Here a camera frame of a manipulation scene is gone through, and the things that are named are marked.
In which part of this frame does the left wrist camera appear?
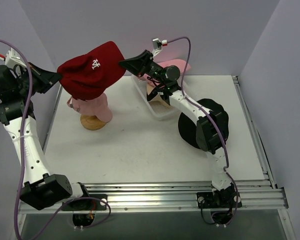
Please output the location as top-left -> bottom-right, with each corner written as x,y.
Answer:
0,48 -> 26,69

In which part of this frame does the white plastic basket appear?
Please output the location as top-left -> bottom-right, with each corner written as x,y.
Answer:
130,75 -> 179,121

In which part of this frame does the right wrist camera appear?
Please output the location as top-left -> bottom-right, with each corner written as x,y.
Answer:
152,38 -> 168,57

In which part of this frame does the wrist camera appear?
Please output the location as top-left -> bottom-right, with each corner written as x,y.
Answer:
152,38 -> 168,57
0,48 -> 26,69

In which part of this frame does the black bucket hat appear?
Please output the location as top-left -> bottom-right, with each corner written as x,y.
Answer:
178,98 -> 229,154

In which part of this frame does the pink baseball cap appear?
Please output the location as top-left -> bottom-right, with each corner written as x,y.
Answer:
67,93 -> 113,123

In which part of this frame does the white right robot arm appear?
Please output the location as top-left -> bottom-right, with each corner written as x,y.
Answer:
119,50 -> 233,207

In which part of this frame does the aluminium mounting rail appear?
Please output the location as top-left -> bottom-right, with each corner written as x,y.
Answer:
17,181 -> 290,215

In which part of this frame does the beige hat in basket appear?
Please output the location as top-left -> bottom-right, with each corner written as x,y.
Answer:
146,83 -> 172,108

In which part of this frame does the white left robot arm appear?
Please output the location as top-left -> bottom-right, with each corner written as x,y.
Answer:
0,64 -> 91,211

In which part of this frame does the wooden mushroom hat stand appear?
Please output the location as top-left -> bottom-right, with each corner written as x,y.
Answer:
80,114 -> 108,131

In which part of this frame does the red baseball cap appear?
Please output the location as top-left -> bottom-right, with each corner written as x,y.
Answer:
57,41 -> 126,101

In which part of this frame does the pink hat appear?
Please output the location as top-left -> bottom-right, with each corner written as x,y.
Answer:
137,58 -> 192,83

